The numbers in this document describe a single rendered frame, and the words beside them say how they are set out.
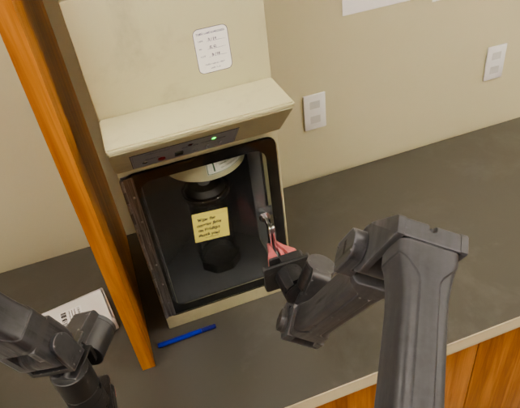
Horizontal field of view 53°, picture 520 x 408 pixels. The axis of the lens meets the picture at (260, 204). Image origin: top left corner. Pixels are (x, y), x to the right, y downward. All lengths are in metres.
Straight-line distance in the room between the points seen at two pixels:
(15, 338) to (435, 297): 0.52
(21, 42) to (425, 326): 0.63
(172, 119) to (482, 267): 0.87
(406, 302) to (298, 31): 1.08
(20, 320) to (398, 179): 1.21
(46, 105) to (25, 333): 0.33
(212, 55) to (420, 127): 1.04
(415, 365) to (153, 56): 0.65
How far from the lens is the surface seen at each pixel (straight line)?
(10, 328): 0.76
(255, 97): 0.92
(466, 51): 1.81
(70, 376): 0.83
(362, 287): 0.66
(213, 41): 0.94
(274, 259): 1.07
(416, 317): 0.50
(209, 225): 1.11
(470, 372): 1.47
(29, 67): 0.82
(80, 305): 1.39
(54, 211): 1.57
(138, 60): 0.92
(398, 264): 0.53
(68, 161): 0.89
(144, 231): 1.08
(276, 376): 1.18
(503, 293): 1.37
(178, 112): 0.92
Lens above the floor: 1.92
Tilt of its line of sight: 38 degrees down
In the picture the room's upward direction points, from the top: 8 degrees counter-clockwise
